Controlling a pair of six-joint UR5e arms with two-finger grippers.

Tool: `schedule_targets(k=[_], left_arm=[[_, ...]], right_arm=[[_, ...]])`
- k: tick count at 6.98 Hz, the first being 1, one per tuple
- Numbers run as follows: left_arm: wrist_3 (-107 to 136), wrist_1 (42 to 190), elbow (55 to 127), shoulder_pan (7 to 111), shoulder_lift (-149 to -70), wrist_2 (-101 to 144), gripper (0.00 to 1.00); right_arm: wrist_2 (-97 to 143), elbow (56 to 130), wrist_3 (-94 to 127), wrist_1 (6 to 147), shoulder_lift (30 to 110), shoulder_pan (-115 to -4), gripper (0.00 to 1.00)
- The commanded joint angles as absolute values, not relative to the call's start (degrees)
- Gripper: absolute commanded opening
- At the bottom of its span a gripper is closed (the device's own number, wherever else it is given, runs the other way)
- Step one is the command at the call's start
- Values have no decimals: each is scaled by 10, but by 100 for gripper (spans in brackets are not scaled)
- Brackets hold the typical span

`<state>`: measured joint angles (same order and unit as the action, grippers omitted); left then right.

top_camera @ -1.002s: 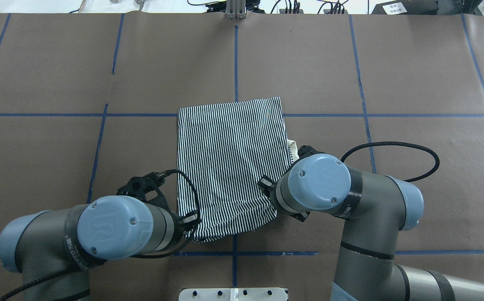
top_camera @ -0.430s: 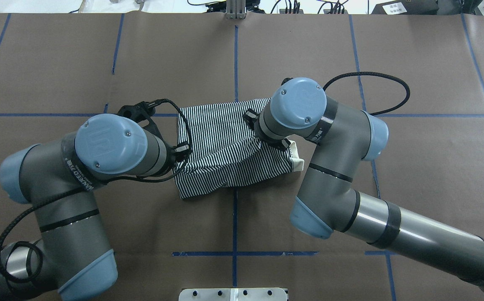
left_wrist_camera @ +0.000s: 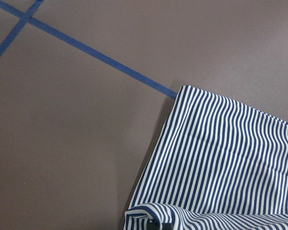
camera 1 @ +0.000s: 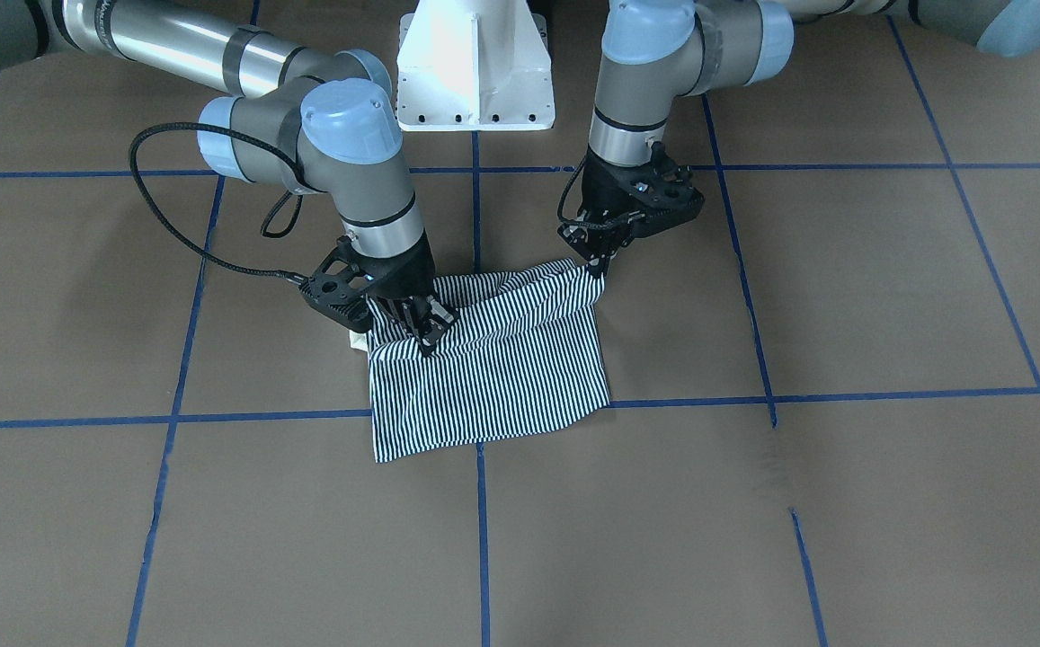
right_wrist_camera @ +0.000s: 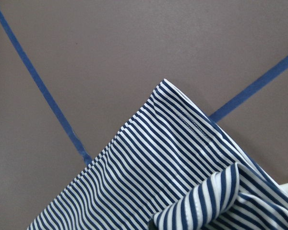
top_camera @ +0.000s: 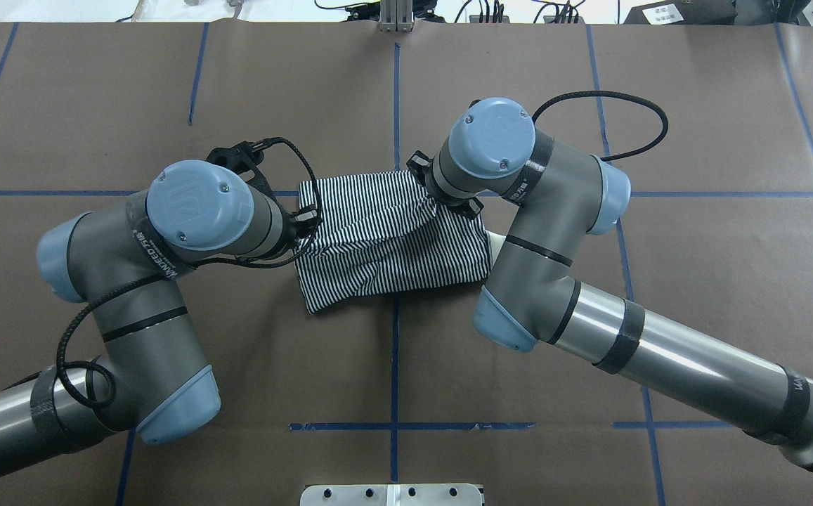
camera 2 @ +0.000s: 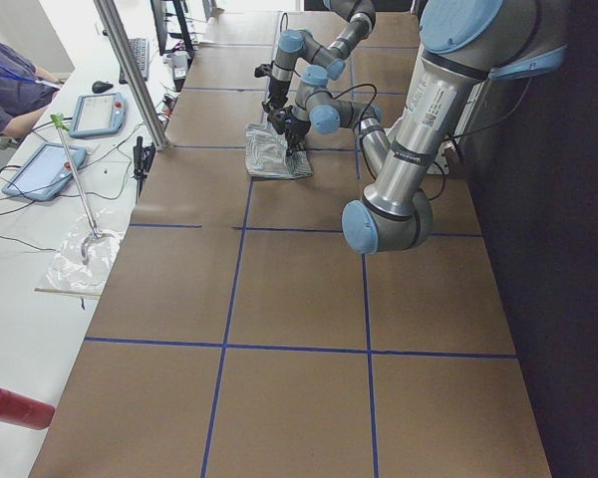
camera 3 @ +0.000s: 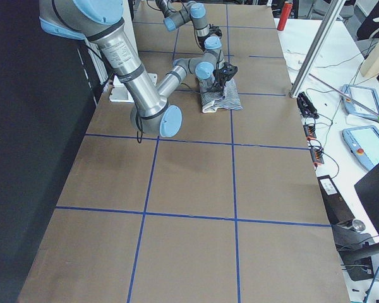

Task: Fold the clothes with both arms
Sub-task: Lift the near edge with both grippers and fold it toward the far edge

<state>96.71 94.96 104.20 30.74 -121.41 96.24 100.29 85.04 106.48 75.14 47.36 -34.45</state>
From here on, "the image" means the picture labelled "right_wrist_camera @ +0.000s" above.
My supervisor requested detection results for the navy white striped polo shirt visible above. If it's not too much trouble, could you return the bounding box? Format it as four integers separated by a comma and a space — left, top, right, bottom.
29, 80, 288, 230

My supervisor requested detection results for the blue tape strip lengthwise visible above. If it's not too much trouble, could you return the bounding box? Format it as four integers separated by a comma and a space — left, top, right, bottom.
0, 11, 92, 165

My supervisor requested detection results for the blue tape strip crosswise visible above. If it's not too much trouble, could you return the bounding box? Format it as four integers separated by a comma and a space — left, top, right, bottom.
209, 55, 288, 122

